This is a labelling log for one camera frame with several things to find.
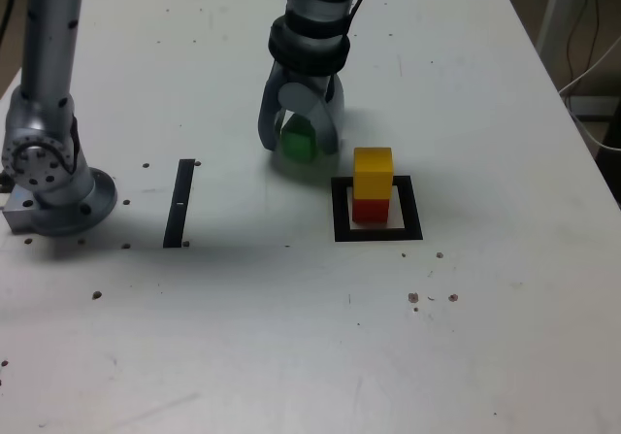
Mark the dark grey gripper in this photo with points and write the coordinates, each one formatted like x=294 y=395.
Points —
x=310 y=80

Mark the green cube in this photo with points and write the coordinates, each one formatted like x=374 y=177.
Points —
x=297 y=145

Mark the yellow cube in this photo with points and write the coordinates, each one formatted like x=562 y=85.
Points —
x=372 y=172

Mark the red cube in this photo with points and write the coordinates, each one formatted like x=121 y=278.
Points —
x=369 y=210

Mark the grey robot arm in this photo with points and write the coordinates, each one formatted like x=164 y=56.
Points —
x=48 y=89

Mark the black tape square outline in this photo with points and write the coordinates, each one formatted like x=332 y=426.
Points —
x=339 y=210

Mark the black tape strip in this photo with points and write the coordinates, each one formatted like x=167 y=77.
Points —
x=178 y=201

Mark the white post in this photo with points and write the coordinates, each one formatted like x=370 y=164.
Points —
x=555 y=7

